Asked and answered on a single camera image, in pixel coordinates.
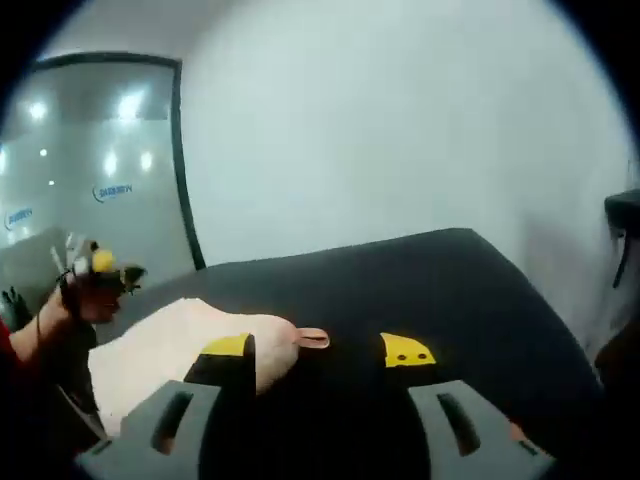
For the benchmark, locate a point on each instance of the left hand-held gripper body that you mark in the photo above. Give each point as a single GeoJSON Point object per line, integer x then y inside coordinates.
{"type": "Point", "coordinates": [92, 265]}

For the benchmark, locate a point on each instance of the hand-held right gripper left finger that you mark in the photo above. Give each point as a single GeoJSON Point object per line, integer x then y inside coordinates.
{"type": "Point", "coordinates": [135, 430]}

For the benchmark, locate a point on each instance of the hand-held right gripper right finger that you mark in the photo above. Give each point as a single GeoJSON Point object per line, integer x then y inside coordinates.
{"type": "Point", "coordinates": [495, 440]}

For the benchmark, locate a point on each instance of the pink fluffy towel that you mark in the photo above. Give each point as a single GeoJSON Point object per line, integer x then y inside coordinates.
{"type": "Point", "coordinates": [165, 345]}

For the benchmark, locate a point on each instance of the person's left hand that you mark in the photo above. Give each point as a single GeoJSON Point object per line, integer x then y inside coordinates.
{"type": "Point", "coordinates": [92, 307]}

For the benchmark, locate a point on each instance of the black spiky object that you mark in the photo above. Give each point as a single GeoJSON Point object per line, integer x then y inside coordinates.
{"type": "Point", "coordinates": [14, 307]}

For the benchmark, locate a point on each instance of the black stool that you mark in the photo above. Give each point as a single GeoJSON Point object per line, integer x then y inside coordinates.
{"type": "Point", "coordinates": [624, 210]}

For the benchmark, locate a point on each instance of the glass partition with black frame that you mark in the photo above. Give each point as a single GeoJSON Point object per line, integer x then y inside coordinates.
{"type": "Point", "coordinates": [100, 150]}

